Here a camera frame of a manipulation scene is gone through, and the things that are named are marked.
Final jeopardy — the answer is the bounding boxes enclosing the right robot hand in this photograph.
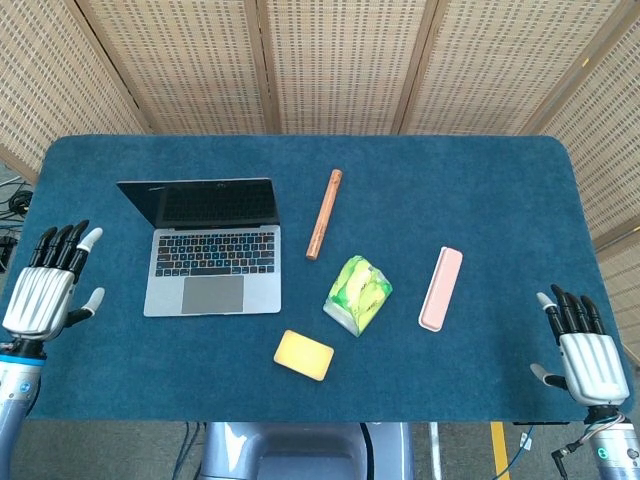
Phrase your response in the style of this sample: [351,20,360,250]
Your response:
[529,284,631,407]

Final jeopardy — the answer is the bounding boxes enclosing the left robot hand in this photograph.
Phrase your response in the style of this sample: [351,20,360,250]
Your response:
[1,219,106,343]

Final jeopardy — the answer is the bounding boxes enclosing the silver laptop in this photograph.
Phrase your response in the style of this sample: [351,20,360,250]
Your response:
[115,177,283,318]

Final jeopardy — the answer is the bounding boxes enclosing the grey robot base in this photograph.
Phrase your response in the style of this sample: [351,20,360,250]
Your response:
[198,421,417,480]

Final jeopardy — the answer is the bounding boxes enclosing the pink pencil case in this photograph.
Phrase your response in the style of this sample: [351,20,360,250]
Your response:
[417,245,464,333]

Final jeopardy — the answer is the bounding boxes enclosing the green yellow snack packet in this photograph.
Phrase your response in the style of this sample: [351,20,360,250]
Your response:
[322,254,394,338]

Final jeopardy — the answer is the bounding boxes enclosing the yellow sponge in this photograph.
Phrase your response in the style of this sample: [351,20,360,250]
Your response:
[272,328,335,383]

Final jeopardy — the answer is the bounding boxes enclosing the blue table mat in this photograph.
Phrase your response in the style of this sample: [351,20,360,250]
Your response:
[0,133,634,425]

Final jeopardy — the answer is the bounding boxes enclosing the wooden rolling pin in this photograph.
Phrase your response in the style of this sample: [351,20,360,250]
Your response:
[305,168,344,261]

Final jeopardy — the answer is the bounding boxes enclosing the black cables on floor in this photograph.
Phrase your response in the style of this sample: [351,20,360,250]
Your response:
[0,180,34,274]

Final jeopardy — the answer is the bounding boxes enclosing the blue cable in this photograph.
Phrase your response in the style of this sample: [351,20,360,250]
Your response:
[171,422,207,480]
[494,424,537,480]

